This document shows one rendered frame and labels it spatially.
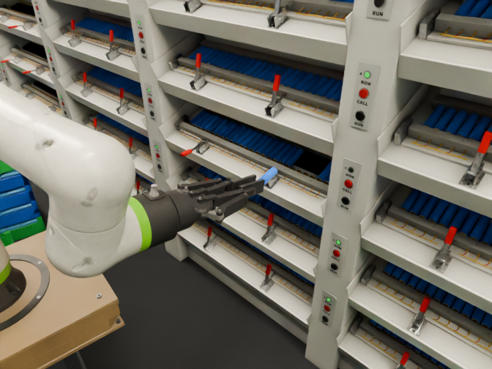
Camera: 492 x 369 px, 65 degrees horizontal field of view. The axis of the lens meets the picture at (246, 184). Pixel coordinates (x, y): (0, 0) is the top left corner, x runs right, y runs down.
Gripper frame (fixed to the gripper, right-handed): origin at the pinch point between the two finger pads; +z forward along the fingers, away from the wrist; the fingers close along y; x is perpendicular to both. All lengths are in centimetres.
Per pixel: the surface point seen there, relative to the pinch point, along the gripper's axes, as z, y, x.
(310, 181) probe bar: 20.2, -2.3, 3.0
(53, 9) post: 9, 121, -21
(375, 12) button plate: 8.8, -14.3, -36.0
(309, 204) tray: 17.7, -5.0, 7.3
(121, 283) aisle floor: 1, 56, 66
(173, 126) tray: 17, 50, 5
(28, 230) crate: -14, 108, 66
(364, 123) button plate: 12.2, -16.0, -17.4
